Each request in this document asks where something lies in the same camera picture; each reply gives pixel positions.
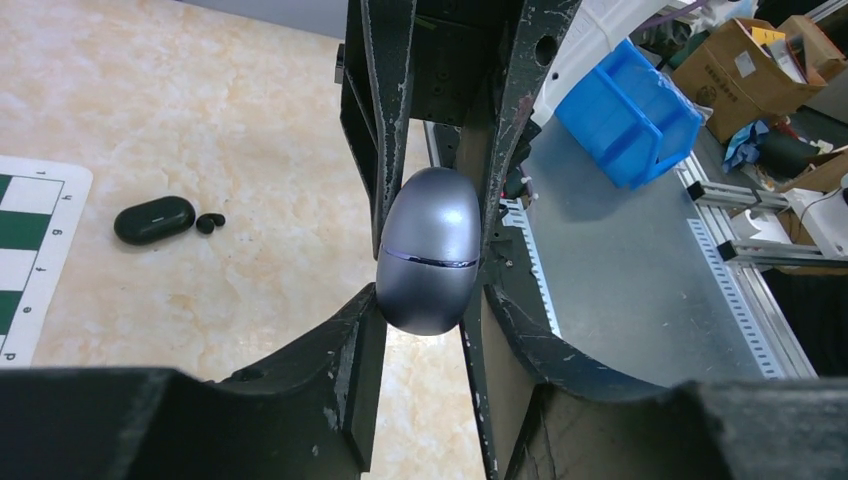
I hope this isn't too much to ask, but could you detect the grey lavender earbud case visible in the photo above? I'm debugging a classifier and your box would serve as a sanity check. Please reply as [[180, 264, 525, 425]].
[[376, 167, 481, 336]]

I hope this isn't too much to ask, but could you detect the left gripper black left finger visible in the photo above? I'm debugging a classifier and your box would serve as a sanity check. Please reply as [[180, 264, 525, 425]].
[[1, 285, 387, 479]]

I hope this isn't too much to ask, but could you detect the green white chessboard mat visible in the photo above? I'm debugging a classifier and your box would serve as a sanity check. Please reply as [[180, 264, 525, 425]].
[[1, 155, 93, 369]]

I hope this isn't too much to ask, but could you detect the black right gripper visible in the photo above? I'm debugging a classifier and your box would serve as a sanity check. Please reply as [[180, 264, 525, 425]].
[[336, 1, 581, 256]]

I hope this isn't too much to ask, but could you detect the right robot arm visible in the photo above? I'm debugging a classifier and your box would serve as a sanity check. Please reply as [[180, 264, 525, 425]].
[[336, 0, 662, 240]]

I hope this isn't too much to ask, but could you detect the cardboard box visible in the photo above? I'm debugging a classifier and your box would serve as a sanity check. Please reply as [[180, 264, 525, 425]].
[[672, 15, 847, 143]]

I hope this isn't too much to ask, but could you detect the black earbud case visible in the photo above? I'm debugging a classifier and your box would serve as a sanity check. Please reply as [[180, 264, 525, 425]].
[[113, 195, 196, 246]]

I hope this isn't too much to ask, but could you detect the blue plastic bin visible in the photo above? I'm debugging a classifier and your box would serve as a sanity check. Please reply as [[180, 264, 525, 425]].
[[554, 40, 703, 190]]

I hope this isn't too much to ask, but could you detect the black earbud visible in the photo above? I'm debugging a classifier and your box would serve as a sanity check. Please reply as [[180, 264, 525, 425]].
[[195, 213, 226, 235]]

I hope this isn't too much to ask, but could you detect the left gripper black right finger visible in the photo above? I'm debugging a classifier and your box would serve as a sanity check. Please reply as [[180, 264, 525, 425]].
[[466, 285, 847, 479]]

